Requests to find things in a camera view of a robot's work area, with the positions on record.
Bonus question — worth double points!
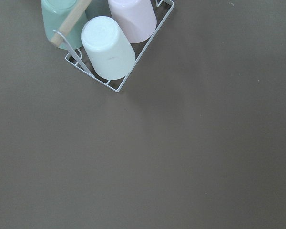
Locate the white cup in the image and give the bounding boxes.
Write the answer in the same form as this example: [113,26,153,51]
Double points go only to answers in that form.
[81,16,135,80]

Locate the pink cup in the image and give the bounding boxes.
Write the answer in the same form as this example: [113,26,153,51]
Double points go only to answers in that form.
[108,0,157,43]

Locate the mint green cup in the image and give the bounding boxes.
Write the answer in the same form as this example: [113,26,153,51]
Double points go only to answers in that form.
[41,0,87,49]

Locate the white wire cup rack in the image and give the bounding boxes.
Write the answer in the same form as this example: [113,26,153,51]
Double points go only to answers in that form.
[62,0,174,92]

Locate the wooden rack handle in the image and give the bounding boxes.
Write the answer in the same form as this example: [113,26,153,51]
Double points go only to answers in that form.
[50,0,92,47]

